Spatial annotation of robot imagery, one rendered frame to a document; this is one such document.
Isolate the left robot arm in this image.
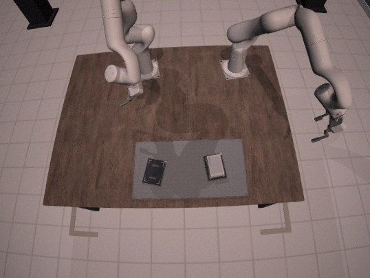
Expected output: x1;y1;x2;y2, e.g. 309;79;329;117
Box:
223;5;352;118

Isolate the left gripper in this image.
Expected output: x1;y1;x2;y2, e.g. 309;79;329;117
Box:
312;110;347;142

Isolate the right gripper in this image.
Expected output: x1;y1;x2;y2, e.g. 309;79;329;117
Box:
120;80;143;107

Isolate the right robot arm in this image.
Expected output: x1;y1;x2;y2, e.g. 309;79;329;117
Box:
100;0;158;86

